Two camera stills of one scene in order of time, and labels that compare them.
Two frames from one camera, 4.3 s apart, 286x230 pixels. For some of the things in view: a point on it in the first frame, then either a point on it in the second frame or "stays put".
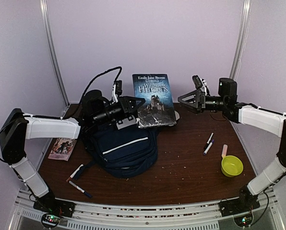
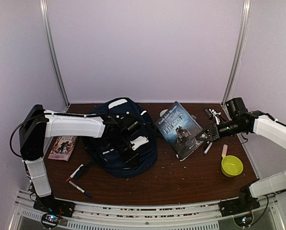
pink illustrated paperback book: [62, 149] stays put
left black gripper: [125, 103] to [134, 158]
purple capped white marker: [208, 146] stays put
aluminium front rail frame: [199, 215] stays put
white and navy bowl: [177, 115] to [162, 112]
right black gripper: [200, 99] to [214, 132]
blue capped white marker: [80, 189] stays put
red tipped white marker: [71, 176] stays put
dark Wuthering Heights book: [158, 109] to [180, 129]
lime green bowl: [231, 166] stays put
